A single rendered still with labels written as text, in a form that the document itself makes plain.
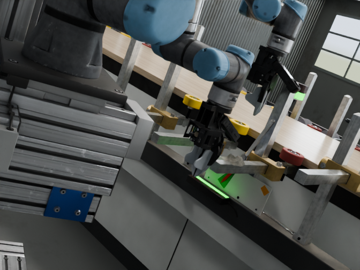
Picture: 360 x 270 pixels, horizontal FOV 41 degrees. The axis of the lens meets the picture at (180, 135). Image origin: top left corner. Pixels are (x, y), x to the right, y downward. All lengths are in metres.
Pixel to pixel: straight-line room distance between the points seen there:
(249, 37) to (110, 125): 8.29
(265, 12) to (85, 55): 0.60
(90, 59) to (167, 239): 1.38
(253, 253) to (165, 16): 1.04
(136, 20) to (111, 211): 1.72
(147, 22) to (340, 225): 1.14
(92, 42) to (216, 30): 7.97
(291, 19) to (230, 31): 7.48
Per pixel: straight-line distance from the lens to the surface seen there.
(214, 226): 1.76
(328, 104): 8.88
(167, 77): 1.90
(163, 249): 2.20
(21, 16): 1.13
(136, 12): 0.80
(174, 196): 1.87
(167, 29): 0.84
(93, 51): 0.92
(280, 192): 1.83
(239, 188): 1.65
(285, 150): 1.70
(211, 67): 1.12
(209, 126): 1.26
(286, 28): 1.51
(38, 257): 2.30
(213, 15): 8.79
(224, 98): 1.24
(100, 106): 0.95
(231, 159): 1.44
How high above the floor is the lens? 1.22
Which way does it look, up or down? 14 degrees down
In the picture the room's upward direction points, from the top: 21 degrees clockwise
